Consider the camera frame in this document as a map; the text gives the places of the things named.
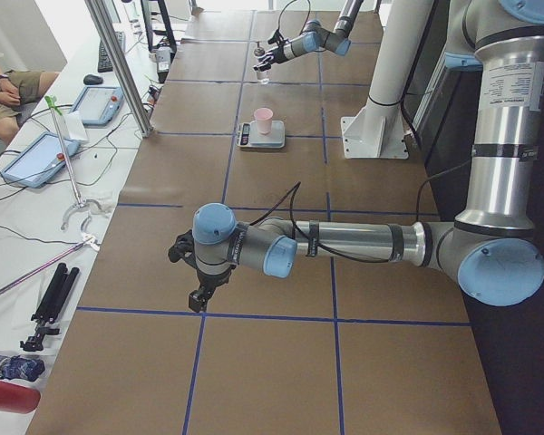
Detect black computer mouse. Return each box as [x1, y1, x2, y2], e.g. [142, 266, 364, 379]
[83, 74, 103, 86]

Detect glass sauce bottle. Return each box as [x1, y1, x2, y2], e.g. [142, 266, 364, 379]
[253, 42, 269, 84]

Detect red water bottle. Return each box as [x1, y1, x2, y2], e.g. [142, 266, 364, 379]
[0, 381, 41, 414]

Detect white paper sheet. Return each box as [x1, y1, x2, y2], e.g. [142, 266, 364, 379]
[63, 111, 89, 142]

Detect silver kitchen scale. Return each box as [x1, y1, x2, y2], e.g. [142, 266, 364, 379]
[236, 121, 285, 150]

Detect black keyboard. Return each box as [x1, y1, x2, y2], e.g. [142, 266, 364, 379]
[97, 31, 126, 73]

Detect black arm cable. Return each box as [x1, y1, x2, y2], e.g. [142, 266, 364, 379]
[271, 0, 313, 44]
[248, 153, 475, 264]

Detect person in brown shirt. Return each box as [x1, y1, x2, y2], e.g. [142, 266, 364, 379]
[0, 67, 60, 144]

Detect black folded tripod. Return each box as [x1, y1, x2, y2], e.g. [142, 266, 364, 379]
[20, 263, 80, 352]

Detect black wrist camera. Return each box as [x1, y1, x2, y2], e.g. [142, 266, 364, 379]
[168, 229, 196, 267]
[267, 28, 286, 46]

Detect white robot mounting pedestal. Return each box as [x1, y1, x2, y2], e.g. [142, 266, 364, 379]
[341, 0, 434, 160]

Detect far blue teach pendant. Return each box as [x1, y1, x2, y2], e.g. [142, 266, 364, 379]
[71, 85, 123, 127]

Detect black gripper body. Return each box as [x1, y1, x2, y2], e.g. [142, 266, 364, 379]
[197, 266, 232, 295]
[264, 44, 287, 64]

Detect aluminium frame post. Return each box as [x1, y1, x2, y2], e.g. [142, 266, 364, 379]
[85, 0, 152, 138]

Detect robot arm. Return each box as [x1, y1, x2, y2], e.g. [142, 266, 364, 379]
[253, 0, 364, 73]
[169, 1, 544, 312]

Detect blue teach pendant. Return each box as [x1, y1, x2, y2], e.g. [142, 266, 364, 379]
[71, 85, 123, 127]
[1, 131, 64, 189]

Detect pink plastic cup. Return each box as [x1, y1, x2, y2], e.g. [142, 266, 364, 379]
[253, 107, 274, 135]

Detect near blue teach pendant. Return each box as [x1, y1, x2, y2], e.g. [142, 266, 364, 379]
[1, 131, 64, 189]

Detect pink thin rod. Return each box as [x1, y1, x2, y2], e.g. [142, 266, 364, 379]
[0, 233, 100, 296]

